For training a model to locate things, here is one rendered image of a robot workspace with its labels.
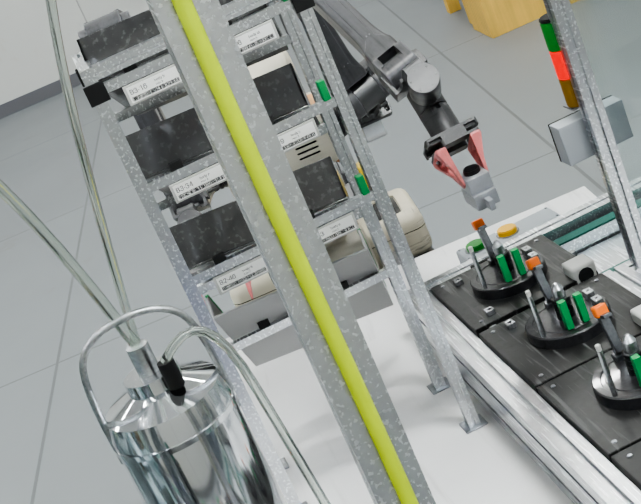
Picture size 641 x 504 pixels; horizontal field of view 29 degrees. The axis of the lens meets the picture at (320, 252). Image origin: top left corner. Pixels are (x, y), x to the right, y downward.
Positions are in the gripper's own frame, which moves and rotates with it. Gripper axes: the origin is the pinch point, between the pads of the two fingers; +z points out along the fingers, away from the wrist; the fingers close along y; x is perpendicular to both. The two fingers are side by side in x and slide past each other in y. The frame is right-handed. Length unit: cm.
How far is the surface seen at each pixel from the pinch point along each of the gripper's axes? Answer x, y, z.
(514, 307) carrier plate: 3.7, -4.9, 23.1
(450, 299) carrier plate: 15.0, -11.7, 14.0
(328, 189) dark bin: -23.2, -27.1, -1.8
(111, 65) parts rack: -47, -49, -25
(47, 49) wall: 833, -64, -564
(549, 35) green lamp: -24.1, 16.4, -8.1
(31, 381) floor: 327, -131, -112
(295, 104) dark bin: -32.8, -26.5, -12.9
